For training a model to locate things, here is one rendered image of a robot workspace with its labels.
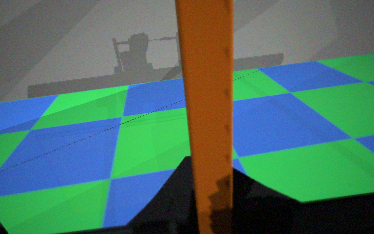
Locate orange handle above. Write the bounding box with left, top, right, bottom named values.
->
left=175, top=0, right=234, bottom=234

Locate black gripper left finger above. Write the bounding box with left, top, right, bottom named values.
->
left=58, top=156, right=199, bottom=234

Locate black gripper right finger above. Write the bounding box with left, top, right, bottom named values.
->
left=232, top=168, right=374, bottom=234

